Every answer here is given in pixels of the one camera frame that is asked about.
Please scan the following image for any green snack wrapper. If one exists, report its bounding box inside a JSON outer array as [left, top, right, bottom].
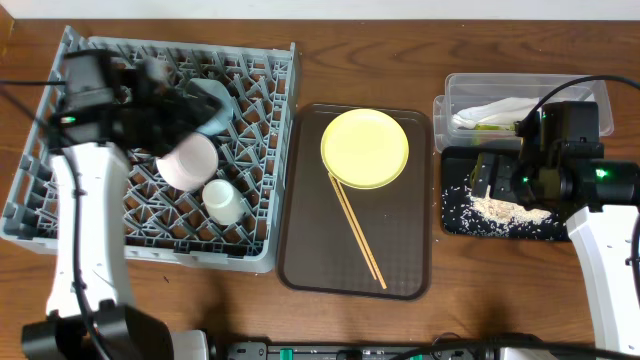
[[473, 123, 515, 132]]

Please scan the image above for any wooden chopstick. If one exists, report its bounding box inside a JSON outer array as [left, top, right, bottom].
[[327, 173, 378, 281], [333, 176, 387, 289]]

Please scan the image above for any black food waste tray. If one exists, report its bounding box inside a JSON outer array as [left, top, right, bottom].
[[441, 147, 569, 241]]

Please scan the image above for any white small cup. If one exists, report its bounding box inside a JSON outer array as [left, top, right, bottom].
[[202, 179, 245, 226]]

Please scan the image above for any pink shallow bowl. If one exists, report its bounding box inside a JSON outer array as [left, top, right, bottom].
[[156, 133, 219, 191]]

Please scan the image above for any grey plastic dishwasher rack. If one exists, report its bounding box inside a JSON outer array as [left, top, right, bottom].
[[0, 25, 301, 274]]

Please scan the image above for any brown plastic serving tray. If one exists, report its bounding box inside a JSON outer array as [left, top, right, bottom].
[[277, 104, 433, 300]]

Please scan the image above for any spilled rice pile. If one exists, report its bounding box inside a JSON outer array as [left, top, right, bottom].
[[441, 185, 557, 238]]

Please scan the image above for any white napkin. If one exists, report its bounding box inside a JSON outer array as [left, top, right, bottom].
[[451, 97, 538, 129]]

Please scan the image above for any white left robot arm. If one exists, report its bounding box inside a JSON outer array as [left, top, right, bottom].
[[21, 49, 211, 359]]

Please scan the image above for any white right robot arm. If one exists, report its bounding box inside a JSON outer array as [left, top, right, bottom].
[[471, 101, 639, 356]]

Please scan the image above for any yellow round plate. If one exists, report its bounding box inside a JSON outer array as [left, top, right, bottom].
[[320, 108, 409, 190]]

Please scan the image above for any light blue bowl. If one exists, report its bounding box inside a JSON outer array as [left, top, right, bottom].
[[184, 78, 234, 137]]

